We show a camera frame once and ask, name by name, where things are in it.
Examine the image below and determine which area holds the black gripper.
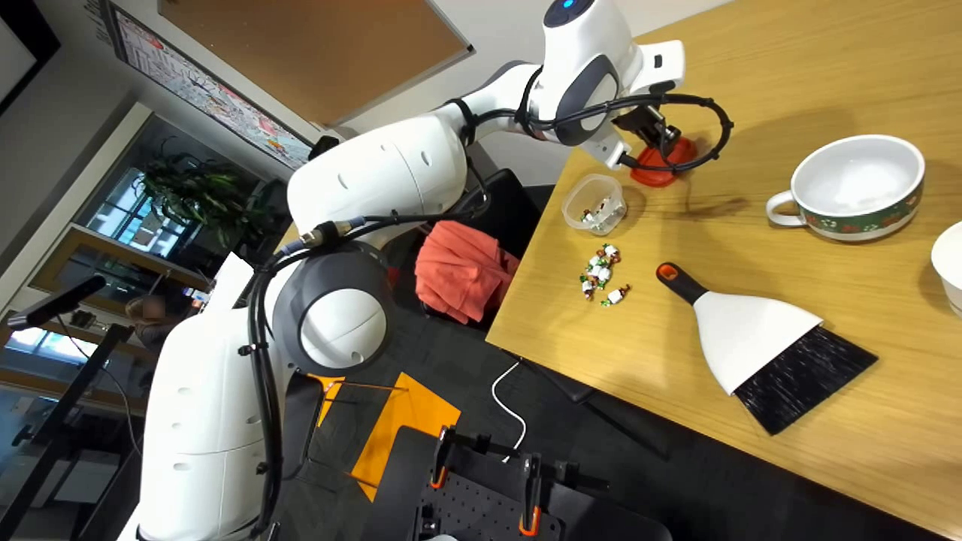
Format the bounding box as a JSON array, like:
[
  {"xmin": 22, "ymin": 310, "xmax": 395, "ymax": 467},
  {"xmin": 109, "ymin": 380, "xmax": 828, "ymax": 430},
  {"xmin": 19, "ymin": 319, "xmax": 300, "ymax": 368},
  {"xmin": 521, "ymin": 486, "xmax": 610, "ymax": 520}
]
[{"xmin": 603, "ymin": 93, "xmax": 697, "ymax": 175}]

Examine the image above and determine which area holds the red lunch box lid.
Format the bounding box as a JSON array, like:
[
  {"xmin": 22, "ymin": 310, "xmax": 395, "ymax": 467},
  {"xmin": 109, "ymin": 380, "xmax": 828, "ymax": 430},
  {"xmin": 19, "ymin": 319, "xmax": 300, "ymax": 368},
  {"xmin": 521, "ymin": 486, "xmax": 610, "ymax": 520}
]
[{"xmin": 629, "ymin": 136, "xmax": 701, "ymax": 194}]

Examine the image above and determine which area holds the clear glass jar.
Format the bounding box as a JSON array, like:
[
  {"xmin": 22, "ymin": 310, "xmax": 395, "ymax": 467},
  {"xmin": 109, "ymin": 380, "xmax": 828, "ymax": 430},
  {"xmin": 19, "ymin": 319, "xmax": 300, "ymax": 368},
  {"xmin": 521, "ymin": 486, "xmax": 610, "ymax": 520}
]
[{"xmin": 560, "ymin": 172, "xmax": 633, "ymax": 238}]

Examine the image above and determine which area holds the white mug with green band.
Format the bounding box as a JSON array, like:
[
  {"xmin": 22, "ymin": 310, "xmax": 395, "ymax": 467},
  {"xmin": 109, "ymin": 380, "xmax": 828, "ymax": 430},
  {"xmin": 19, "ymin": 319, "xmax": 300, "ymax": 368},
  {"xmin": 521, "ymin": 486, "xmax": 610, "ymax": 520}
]
[{"xmin": 764, "ymin": 134, "xmax": 928, "ymax": 248}]

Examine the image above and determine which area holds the black office chair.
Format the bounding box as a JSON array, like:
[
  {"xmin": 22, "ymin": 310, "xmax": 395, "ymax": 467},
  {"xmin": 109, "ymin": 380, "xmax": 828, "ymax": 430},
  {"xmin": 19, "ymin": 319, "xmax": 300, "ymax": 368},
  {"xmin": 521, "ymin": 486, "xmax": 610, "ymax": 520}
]
[{"xmin": 403, "ymin": 166, "xmax": 551, "ymax": 333}]

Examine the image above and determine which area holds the white brush with black bristles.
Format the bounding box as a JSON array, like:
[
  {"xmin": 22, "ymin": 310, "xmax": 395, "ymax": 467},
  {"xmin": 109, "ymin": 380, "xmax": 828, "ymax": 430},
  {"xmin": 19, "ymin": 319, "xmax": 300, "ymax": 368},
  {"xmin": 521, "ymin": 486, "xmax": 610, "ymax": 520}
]
[{"xmin": 656, "ymin": 258, "xmax": 880, "ymax": 438}]

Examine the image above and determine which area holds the coral red cloth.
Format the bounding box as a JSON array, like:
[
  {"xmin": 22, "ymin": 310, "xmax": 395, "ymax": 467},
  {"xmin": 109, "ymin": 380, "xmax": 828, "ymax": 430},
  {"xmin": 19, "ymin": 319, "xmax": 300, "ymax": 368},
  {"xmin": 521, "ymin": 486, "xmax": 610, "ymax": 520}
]
[{"xmin": 412, "ymin": 217, "xmax": 522, "ymax": 328}]

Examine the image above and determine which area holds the white cup with red logo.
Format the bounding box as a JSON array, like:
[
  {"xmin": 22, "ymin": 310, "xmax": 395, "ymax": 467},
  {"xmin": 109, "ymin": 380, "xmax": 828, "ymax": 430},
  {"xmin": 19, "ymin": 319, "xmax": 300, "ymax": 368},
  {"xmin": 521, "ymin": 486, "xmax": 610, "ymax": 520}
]
[{"xmin": 928, "ymin": 220, "xmax": 962, "ymax": 319}]

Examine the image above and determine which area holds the brown cork board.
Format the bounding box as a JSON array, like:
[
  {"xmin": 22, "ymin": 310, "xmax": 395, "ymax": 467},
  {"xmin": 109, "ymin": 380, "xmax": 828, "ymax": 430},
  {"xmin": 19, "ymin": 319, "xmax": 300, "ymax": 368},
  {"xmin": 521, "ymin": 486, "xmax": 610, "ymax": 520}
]
[{"xmin": 156, "ymin": 0, "xmax": 475, "ymax": 130}]

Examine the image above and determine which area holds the orange black clamp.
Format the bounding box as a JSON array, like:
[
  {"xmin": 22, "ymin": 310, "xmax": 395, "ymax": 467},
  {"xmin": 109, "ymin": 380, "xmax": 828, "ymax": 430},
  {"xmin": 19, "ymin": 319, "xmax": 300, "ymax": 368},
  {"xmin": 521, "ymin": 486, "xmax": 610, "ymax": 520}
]
[
  {"xmin": 510, "ymin": 451, "xmax": 584, "ymax": 541},
  {"xmin": 426, "ymin": 428, "xmax": 505, "ymax": 497}
]

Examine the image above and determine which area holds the black pegboard cart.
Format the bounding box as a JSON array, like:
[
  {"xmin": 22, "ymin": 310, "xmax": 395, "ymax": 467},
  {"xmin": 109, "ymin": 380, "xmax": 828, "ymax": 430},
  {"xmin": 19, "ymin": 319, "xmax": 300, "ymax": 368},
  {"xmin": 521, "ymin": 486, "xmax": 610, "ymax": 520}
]
[{"xmin": 412, "ymin": 428, "xmax": 678, "ymax": 541}]

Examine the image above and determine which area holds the printed whiteboard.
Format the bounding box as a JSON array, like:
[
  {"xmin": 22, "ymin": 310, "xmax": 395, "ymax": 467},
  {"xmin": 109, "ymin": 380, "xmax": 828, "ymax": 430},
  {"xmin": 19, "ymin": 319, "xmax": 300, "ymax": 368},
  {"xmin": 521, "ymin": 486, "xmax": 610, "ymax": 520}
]
[{"xmin": 101, "ymin": 0, "xmax": 316, "ymax": 172}]

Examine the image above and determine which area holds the green potted plant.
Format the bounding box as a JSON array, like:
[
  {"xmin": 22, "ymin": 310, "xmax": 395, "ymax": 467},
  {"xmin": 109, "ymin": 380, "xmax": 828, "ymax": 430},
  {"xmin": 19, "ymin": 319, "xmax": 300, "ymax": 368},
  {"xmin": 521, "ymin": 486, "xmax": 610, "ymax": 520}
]
[{"xmin": 139, "ymin": 148, "xmax": 267, "ymax": 251}]

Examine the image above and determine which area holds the black tripod stand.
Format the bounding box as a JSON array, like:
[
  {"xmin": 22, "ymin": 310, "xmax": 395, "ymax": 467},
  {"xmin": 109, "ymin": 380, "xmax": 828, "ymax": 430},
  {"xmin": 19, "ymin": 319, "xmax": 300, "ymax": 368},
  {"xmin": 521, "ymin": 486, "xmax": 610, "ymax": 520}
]
[{"xmin": 0, "ymin": 274, "xmax": 139, "ymax": 541}]

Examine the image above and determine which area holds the white cable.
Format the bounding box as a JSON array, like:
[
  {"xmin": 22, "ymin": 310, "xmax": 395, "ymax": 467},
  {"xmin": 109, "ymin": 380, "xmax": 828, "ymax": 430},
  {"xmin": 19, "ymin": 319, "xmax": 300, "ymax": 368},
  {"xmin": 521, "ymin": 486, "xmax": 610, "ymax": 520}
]
[{"xmin": 487, "ymin": 356, "xmax": 533, "ymax": 460}]

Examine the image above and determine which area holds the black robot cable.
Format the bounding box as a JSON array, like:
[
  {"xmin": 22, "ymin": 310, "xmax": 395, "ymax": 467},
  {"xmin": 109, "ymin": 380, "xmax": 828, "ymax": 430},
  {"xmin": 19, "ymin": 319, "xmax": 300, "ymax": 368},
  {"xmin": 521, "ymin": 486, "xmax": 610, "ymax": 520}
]
[{"xmin": 243, "ymin": 88, "xmax": 738, "ymax": 537}]

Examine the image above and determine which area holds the black wall frame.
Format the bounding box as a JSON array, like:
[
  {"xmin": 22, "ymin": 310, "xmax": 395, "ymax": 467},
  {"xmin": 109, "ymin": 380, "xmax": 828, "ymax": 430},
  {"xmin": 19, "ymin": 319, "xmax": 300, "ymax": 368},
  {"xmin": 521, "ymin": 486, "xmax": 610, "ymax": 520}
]
[{"xmin": 0, "ymin": 0, "xmax": 64, "ymax": 114}]

